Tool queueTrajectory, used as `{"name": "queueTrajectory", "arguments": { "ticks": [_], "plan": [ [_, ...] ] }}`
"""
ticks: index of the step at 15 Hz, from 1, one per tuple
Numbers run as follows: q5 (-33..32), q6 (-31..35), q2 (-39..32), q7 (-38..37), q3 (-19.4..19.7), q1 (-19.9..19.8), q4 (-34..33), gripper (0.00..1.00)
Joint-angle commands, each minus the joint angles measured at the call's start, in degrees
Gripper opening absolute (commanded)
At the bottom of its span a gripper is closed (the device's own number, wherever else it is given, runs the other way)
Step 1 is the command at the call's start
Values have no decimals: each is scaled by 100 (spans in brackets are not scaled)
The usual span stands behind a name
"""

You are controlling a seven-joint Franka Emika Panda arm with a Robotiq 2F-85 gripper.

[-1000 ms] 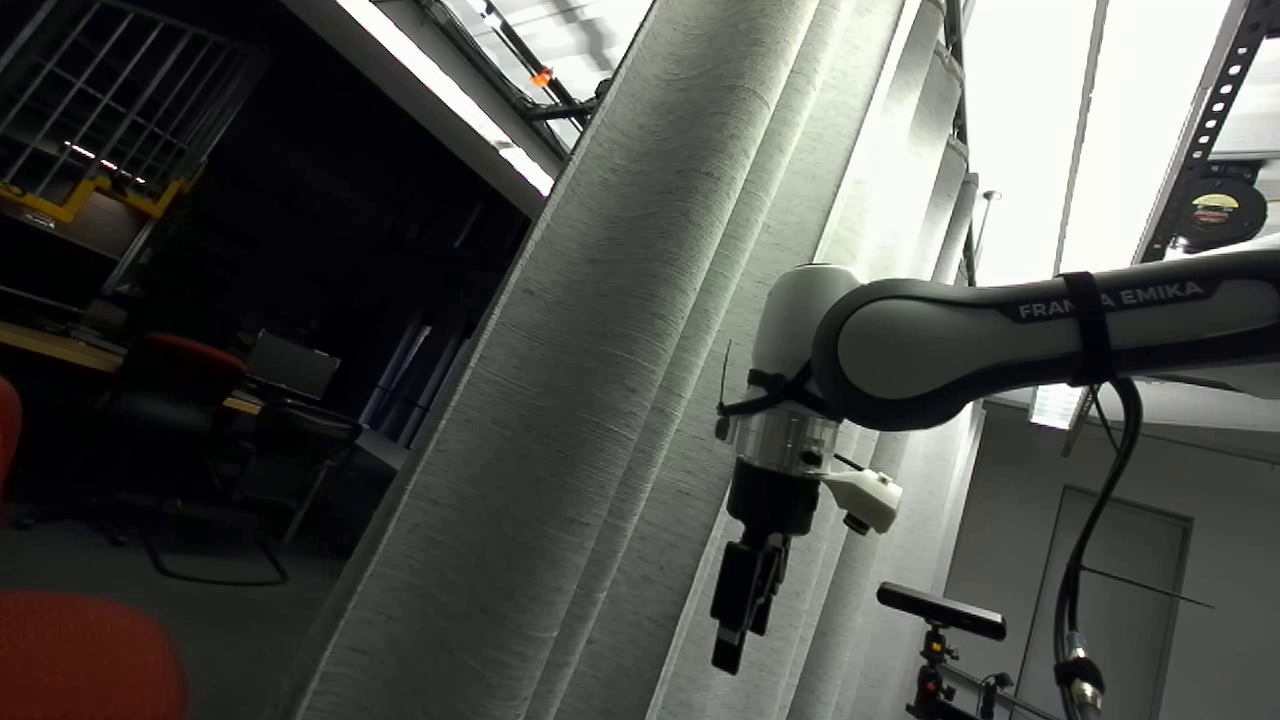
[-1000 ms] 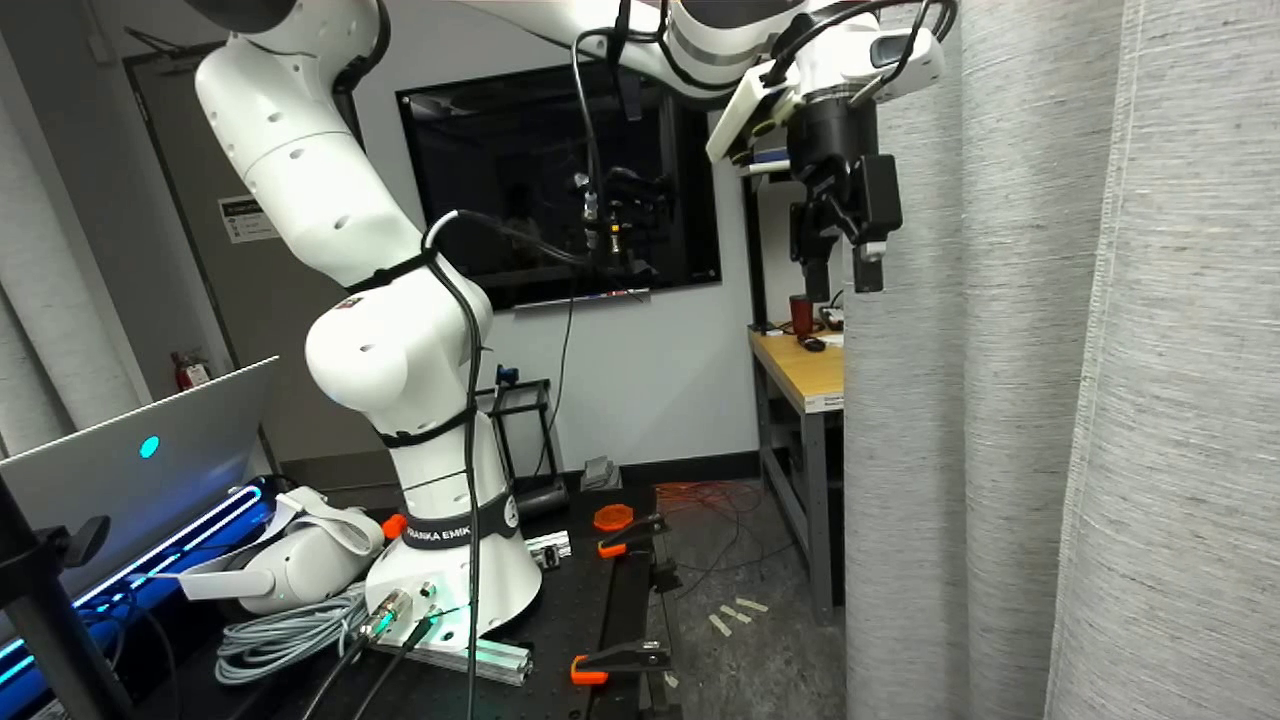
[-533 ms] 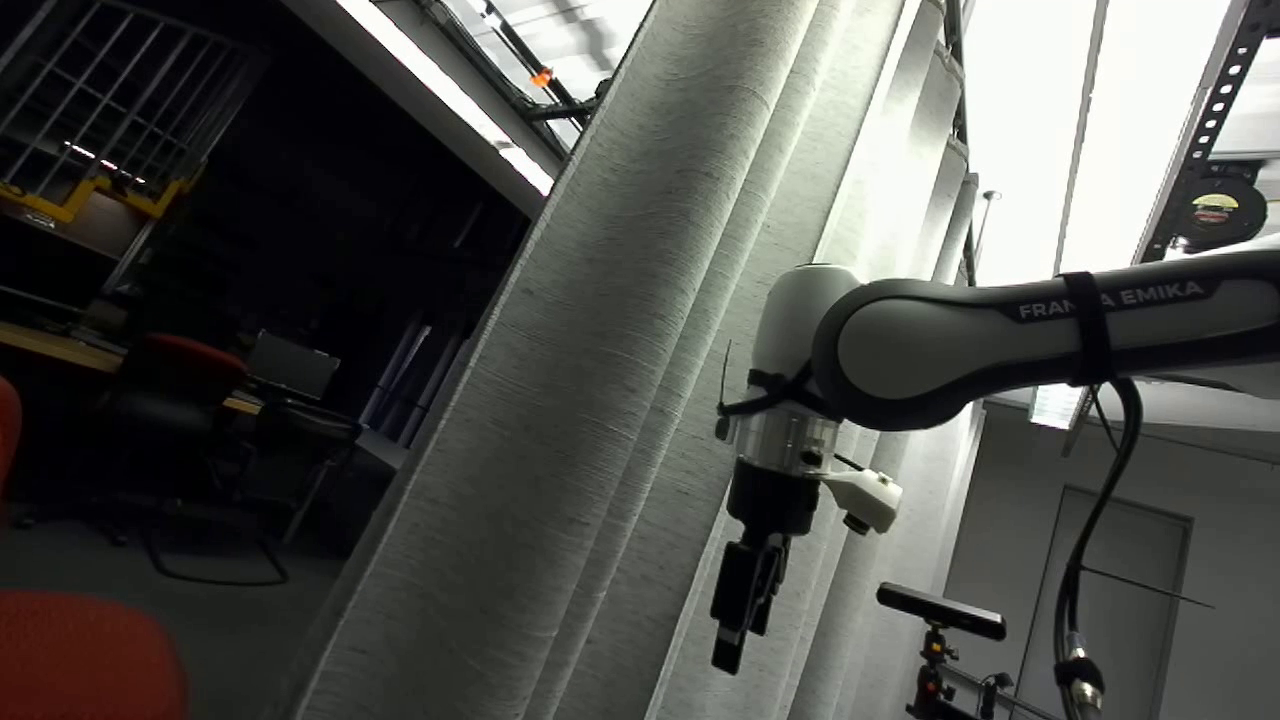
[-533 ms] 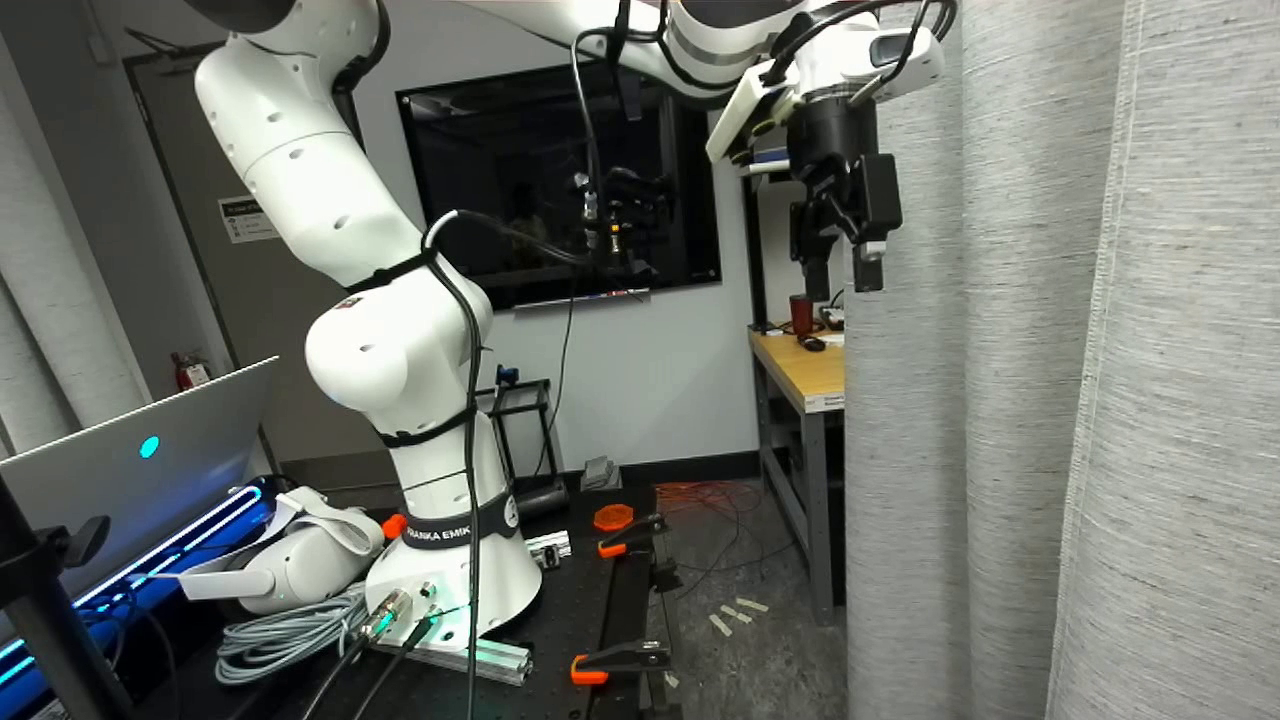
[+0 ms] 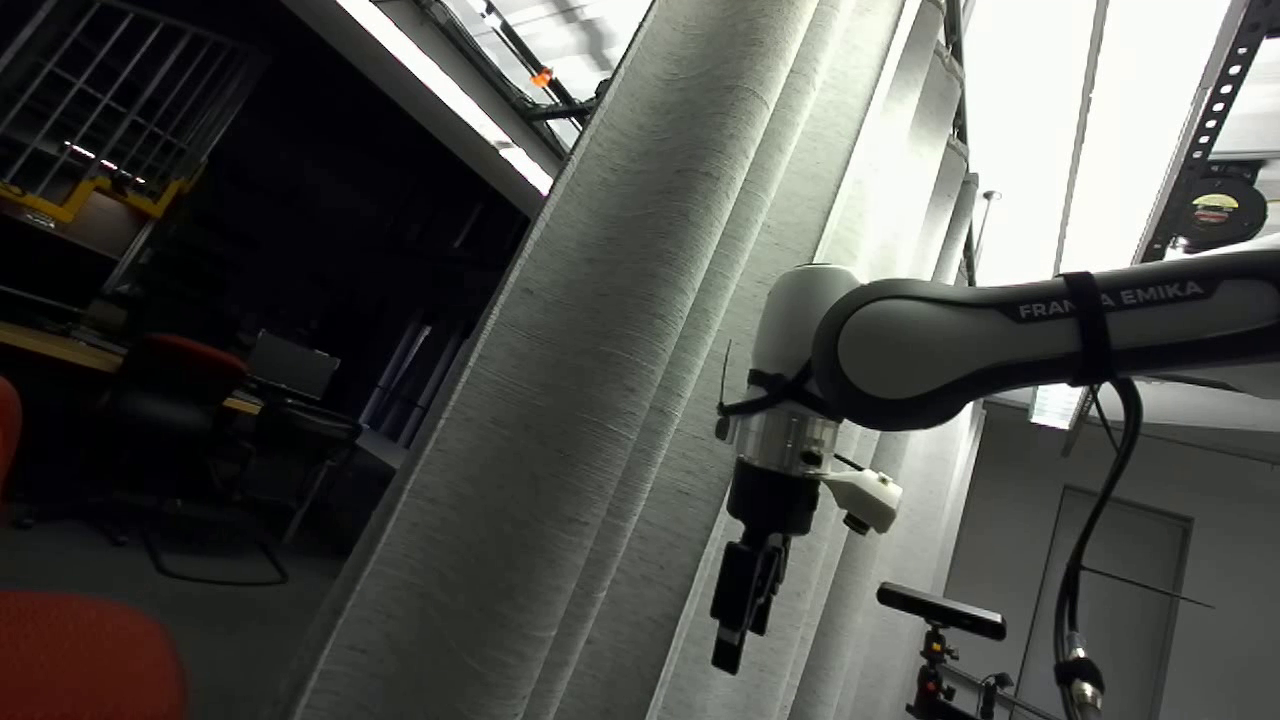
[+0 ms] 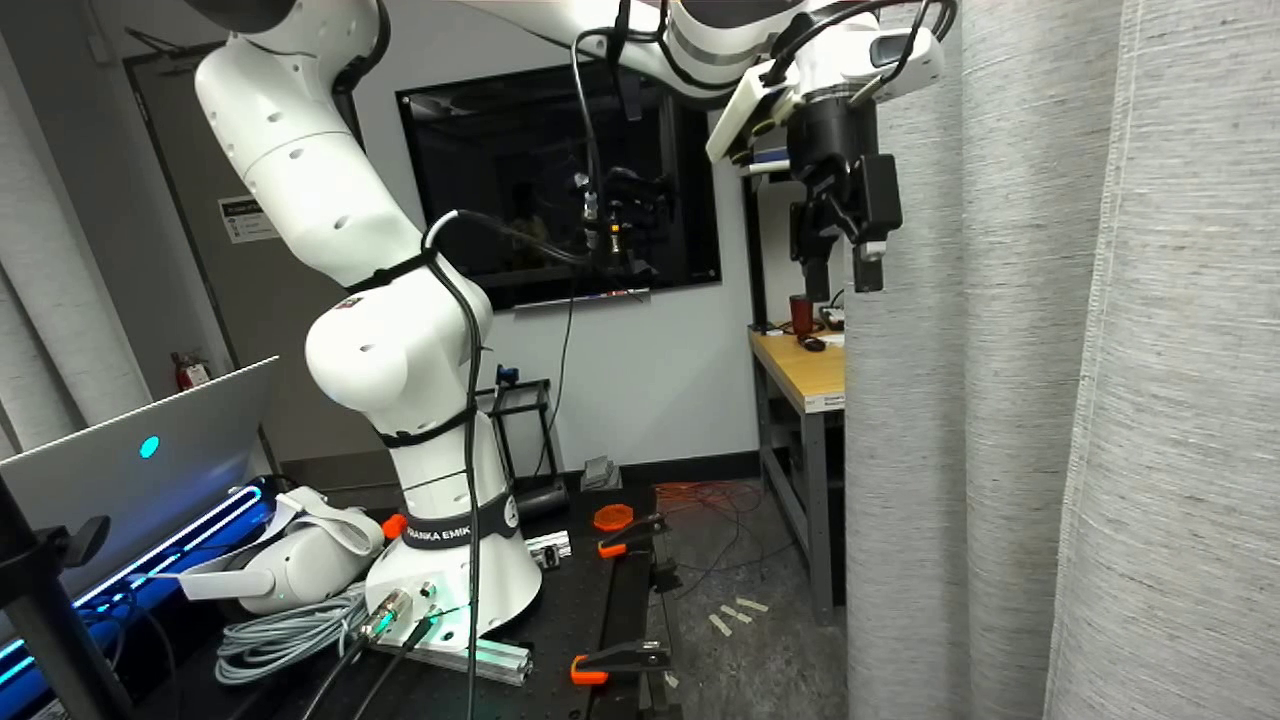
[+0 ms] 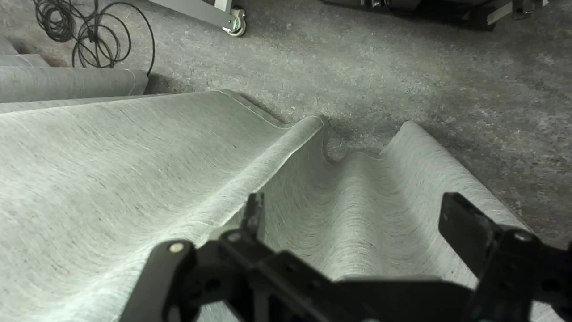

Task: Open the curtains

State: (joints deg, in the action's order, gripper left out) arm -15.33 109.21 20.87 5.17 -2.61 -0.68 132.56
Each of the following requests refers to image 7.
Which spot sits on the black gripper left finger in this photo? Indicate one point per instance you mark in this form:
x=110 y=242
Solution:
x=171 y=269

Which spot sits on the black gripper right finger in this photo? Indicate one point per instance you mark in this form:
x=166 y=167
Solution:
x=511 y=269

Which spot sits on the grey-white sheer curtain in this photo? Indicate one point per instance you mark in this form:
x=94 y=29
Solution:
x=89 y=180

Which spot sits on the grey folded fabric panel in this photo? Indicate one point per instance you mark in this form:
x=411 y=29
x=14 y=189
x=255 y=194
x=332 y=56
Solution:
x=59 y=83

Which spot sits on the metal cart leg with caster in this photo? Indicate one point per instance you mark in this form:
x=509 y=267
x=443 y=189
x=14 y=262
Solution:
x=234 y=24

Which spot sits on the dark equipment base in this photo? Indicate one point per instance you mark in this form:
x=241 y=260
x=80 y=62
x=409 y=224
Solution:
x=416 y=6

